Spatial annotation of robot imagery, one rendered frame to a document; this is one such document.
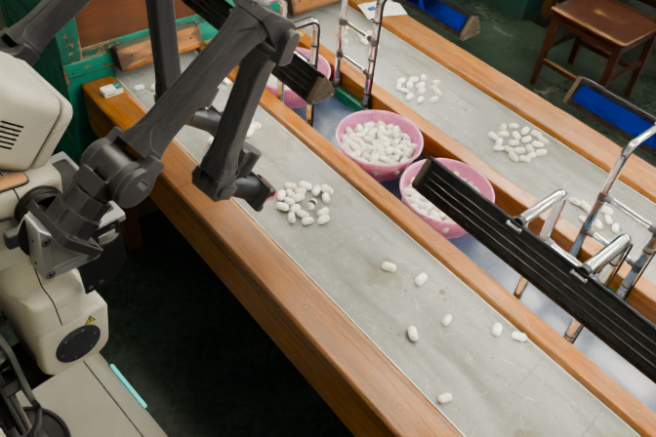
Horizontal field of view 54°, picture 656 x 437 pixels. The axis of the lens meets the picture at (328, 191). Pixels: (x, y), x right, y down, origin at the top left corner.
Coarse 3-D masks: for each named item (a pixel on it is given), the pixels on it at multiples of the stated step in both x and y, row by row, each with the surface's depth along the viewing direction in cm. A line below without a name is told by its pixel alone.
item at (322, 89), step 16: (192, 0) 187; (208, 0) 183; (224, 0) 179; (208, 16) 183; (224, 16) 179; (288, 64) 163; (304, 64) 160; (288, 80) 163; (304, 80) 160; (320, 80) 157; (304, 96) 160; (320, 96) 160
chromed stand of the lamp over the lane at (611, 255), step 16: (560, 192) 132; (544, 208) 129; (560, 208) 136; (512, 224) 126; (544, 224) 142; (544, 240) 143; (624, 240) 124; (608, 256) 121; (576, 272) 118; (592, 272) 118; (608, 272) 133; (576, 320) 145; (576, 336) 148
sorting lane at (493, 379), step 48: (144, 96) 207; (192, 144) 192; (288, 144) 195; (336, 192) 182; (288, 240) 168; (336, 240) 169; (384, 240) 170; (336, 288) 158; (384, 288) 159; (432, 288) 160; (384, 336) 149; (432, 336) 150; (480, 336) 151; (432, 384) 141; (480, 384) 142; (528, 384) 143; (576, 384) 144; (480, 432) 134; (528, 432) 135; (576, 432) 135; (624, 432) 136
